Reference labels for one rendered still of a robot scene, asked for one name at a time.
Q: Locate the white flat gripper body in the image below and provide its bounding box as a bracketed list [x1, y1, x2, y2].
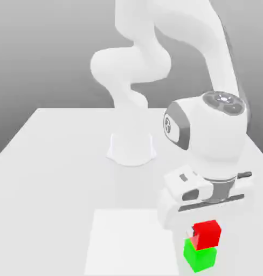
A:
[158, 179, 254, 230]

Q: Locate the small red cube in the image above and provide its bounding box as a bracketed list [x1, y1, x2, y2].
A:
[192, 219, 222, 251]

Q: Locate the small green cube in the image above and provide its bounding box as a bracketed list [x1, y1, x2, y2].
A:
[183, 238, 218, 273]

